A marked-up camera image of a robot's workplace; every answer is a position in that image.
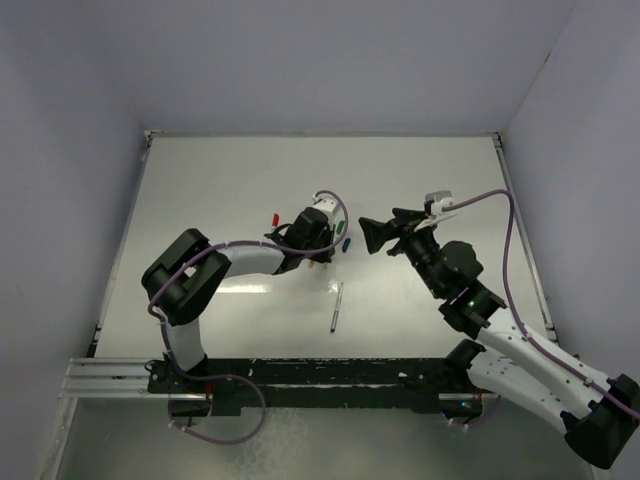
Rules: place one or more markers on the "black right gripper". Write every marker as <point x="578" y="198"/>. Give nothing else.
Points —
<point x="402" y="226"/>

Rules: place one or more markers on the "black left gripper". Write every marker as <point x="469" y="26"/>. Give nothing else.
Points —
<point x="327" y="233"/>

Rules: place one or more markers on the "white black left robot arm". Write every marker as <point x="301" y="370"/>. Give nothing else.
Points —
<point x="182" y="281"/>

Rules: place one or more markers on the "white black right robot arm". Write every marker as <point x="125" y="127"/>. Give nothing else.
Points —
<point x="596" y="413"/>

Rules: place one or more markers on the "blue whiteboard marker pen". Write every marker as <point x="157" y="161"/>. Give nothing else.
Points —
<point x="337" y="308"/>

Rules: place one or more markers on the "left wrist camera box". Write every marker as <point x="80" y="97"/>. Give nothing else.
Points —
<point x="328" y="206"/>

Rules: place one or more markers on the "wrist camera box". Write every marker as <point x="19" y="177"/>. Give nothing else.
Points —
<point x="435" y="207"/>
<point x="328" y="206"/>

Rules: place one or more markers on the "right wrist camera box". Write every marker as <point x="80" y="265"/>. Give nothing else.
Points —
<point x="435" y="207"/>

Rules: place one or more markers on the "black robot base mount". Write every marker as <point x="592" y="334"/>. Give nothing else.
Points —
<point x="224" y="387"/>

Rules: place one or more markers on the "aluminium rail right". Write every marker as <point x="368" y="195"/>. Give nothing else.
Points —
<point x="551" y="332"/>

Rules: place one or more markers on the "aluminium rail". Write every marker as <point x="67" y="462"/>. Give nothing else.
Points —
<point x="105" y="378"/>
<point x="551" y="332"/>

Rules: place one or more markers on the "aluminium rail left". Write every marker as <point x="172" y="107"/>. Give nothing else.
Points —
<point x="105" y="378"/>

